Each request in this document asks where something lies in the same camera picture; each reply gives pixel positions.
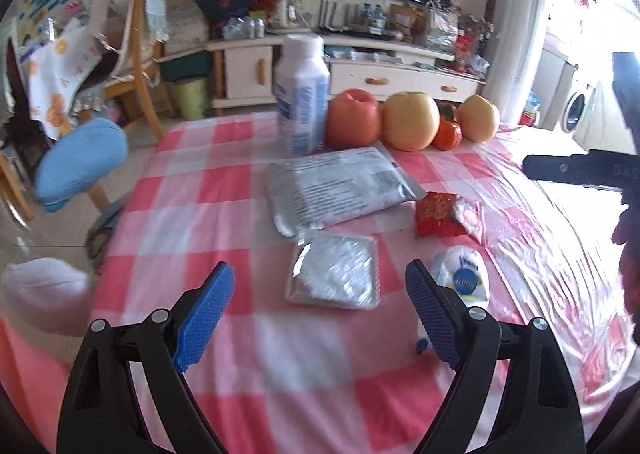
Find white round lid wrapper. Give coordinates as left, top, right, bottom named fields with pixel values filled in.
left=430, top=245, right=490, bottom=310

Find small red candy packet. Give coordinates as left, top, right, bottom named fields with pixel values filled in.
left=414, top=192, right=486, bottom=245

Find silver foil tray pack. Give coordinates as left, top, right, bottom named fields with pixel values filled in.
left=284, top=231, right=381, bottom=310

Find silver foil bag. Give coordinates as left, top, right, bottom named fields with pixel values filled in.
left=266, top=143, right=425, bottom=237

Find white washing machine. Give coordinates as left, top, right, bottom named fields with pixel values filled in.
left=540, top=62, right=593, bottom=136

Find white cushioned stool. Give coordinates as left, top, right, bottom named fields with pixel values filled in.
left=1, top=258, right=94, bottom=337

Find cartoon patterned floor mat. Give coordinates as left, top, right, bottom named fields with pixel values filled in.
left=85, top=203, right=122, bottom=275

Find orange tangerine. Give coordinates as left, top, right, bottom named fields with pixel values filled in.
left=433, top=117, right=462, bottom=151

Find red white checkered tablecloth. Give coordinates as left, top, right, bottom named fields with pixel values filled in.
left=1, top=114, right=638, bottom=453

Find white curtain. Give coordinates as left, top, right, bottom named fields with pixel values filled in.
left=483, top=0, right=551, bottom=125

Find large yellow pear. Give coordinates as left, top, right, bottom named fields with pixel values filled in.
left=382, top=92, right=439, bottom=151

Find blue cushioned stool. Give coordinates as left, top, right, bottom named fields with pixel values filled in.
left=35, top=118, right=128, bottom=212

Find red apple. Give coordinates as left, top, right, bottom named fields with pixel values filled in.
left=326, top=88, right=382, bottom=149

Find white blue drink bottle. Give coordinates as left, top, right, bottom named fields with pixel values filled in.
left=274, top=33, right=331, bottom=157

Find green waste bin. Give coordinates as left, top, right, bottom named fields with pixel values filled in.
left=172, top=78, right=209, bottom=121

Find white orange patterned cloth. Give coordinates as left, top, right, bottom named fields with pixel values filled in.
left=25, top=19, right=102, bottom=140

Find cream tv cabinet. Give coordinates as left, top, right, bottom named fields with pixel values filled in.
left=205, top=0, right=486, bottom=117

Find wooden chair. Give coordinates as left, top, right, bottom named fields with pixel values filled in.
left=79, top=0, right=165, bottom=142

